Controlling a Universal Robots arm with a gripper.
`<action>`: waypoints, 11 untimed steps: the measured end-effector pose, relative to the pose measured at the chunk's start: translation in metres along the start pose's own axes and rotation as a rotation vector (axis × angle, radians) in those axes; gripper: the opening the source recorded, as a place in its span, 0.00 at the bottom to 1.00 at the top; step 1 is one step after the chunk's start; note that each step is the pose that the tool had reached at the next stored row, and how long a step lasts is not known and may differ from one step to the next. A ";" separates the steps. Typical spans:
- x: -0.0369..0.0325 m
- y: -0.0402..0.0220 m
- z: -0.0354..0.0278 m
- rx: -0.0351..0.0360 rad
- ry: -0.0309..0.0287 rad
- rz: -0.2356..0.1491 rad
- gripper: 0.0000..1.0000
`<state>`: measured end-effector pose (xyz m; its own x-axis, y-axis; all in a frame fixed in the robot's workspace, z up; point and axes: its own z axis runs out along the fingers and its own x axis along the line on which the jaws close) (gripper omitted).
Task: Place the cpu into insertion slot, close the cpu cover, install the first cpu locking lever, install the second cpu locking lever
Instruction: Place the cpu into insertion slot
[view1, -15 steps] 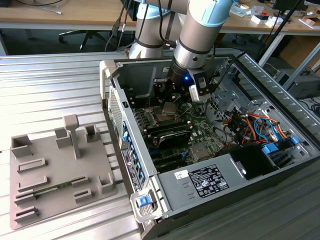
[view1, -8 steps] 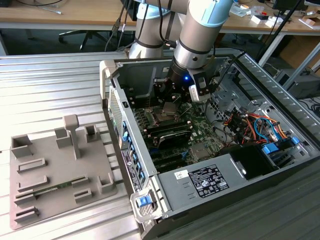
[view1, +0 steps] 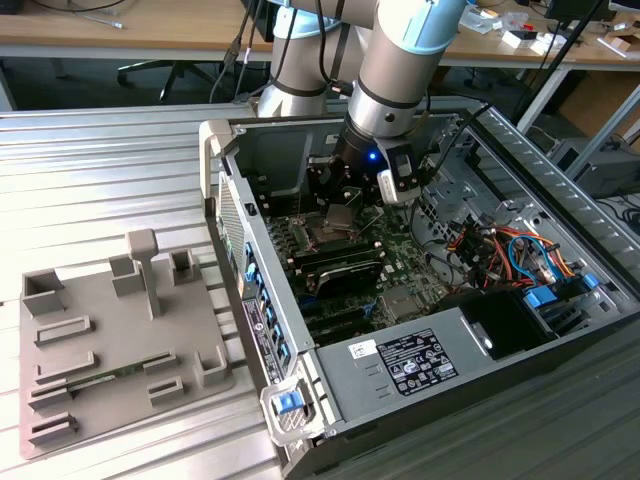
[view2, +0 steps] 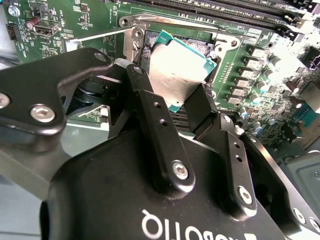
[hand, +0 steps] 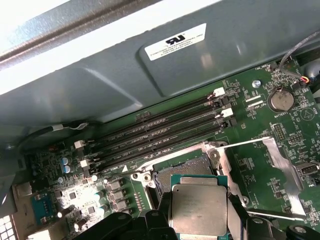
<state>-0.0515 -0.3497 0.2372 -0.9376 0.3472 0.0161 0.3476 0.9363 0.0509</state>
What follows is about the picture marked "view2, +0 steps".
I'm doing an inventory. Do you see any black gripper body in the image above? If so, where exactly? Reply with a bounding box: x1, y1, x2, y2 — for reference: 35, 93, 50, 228
39, 128, 291, 240

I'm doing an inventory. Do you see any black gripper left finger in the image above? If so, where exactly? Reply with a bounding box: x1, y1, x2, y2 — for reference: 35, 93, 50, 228
0, 47, 198, 200

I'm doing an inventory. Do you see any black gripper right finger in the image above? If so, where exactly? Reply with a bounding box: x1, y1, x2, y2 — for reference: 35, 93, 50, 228
184, 82, 320, 240

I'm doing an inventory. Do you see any thin wire locking lever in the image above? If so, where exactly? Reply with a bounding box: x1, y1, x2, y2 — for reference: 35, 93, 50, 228
66, 26, 137, 42

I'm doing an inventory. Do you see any silver green CPU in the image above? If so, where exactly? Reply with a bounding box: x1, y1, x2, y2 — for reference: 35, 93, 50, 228
146, 29, 218, 115

